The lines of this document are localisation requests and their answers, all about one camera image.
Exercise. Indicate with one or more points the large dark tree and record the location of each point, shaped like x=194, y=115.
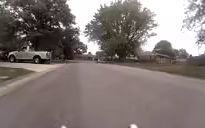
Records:
x=36, y=23

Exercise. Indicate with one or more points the tree with overhanging branches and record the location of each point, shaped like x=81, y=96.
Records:
x=201, y=20

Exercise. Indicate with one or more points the dark building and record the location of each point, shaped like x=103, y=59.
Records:
x=201, y=58

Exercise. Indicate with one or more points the grey asphalt road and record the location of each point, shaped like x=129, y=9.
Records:
x=103, y=96

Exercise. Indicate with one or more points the pale concrete driveway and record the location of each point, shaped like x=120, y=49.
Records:
x=26, y=66

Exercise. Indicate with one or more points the low brown house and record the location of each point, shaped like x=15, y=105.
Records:
x=156, y=58

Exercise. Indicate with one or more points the grass lawn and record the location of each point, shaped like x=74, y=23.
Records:
x=3, y=74

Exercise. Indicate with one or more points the robot's own part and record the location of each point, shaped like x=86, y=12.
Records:
x=133, y=126
x=63, y=126

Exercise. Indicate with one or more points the white pickup truck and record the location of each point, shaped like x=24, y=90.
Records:
x=30, y=54

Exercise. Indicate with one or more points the pale concrete kerb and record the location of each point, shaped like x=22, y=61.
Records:
x=13, y=84

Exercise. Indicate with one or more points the small distant tree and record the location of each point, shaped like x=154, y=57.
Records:
x=164, y=47

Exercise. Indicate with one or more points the tall green tree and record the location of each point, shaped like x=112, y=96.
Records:
x=121, y=26

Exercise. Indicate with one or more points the grass verge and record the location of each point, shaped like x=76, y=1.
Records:
x=176, y=70

